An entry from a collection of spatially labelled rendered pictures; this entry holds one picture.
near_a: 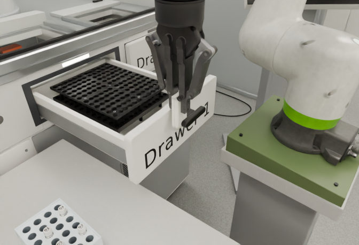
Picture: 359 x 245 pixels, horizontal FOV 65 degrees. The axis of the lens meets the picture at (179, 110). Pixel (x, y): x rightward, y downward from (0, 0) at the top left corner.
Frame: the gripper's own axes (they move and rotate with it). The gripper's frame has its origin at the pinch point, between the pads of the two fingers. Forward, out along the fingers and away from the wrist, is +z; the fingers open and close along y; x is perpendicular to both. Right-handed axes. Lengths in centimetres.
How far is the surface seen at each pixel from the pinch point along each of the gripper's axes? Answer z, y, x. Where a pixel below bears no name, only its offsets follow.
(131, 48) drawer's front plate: 1.7, -32.3, 20.8
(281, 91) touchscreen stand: 43, -5, 98
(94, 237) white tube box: 13.6, -1.4, -21.9
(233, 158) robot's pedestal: 18.0, 6.9, 12.8
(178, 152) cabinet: 62, -34, 47
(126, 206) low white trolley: 17.1, -3.6, -12.7
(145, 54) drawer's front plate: 5.6, -32.3, 26.9
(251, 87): 85, -45, 168
